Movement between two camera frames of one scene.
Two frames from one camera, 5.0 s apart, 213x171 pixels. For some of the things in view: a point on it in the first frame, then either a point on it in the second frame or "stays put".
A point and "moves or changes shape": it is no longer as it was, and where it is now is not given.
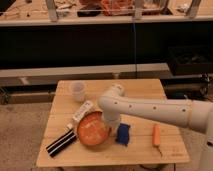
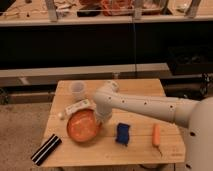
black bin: (191, 59) stays put
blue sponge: (123, 133) stays put
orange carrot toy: (156, 137) stays put
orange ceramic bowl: (93, 130) moves or changes shape
